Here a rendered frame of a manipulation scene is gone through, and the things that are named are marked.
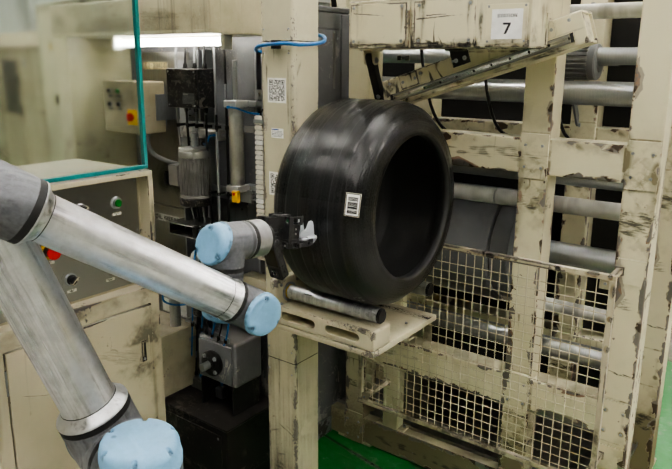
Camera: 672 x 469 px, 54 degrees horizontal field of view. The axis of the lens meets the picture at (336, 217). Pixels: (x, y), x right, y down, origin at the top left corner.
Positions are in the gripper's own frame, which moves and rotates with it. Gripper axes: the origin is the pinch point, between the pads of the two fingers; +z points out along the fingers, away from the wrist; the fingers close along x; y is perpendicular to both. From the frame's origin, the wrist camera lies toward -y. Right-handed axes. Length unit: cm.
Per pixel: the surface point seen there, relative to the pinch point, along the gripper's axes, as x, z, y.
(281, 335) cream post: 31, 27, -40
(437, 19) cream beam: -8, 41, 63
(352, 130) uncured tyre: -4.3, 8.1, 29.1
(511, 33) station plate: -31, 42, 59
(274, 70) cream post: 33, 17, 45
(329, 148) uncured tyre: -0.1, 4.3, 23.9
